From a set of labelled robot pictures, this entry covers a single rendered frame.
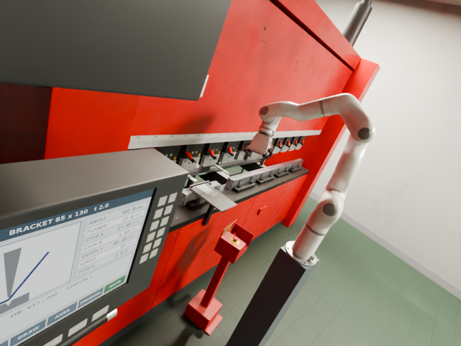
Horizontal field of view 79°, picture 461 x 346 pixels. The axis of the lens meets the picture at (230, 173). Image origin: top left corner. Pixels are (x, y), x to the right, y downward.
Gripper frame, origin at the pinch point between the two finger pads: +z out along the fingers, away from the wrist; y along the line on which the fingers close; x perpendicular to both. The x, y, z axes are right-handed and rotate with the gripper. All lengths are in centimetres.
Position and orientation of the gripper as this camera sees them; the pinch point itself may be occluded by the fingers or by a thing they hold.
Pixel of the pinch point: (252, 161)
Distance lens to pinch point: 148.4
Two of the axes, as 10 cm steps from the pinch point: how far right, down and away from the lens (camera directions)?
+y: -8.5, -3.6, 3.9
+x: -3.3, -2.0, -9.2
